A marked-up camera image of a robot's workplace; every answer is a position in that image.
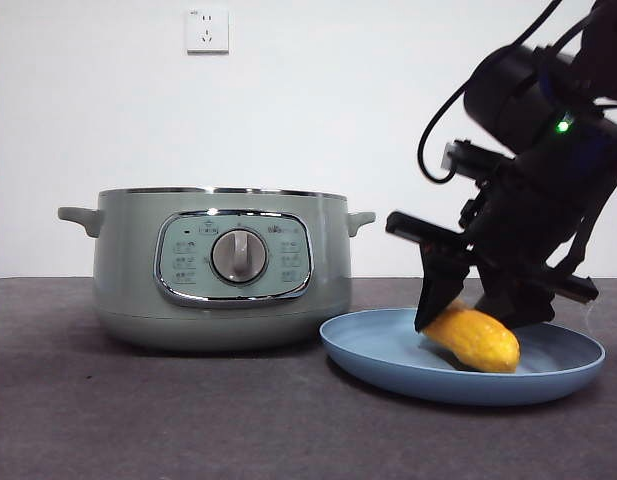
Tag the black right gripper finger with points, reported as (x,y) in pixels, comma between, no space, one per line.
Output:
(440,290)
(523,305)

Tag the yellow corn cob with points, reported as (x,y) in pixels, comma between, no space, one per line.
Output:
(478,345)

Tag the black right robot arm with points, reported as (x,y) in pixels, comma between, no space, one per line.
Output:
(508,90)

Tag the round blue plate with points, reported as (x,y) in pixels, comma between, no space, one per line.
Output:
(378,350)

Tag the pale green electric steamer pot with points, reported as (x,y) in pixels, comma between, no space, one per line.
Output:
(128,280)

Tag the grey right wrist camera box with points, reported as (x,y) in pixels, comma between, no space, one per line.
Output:
(475,157)

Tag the white wall power socket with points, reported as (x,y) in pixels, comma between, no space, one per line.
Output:
(208,31)

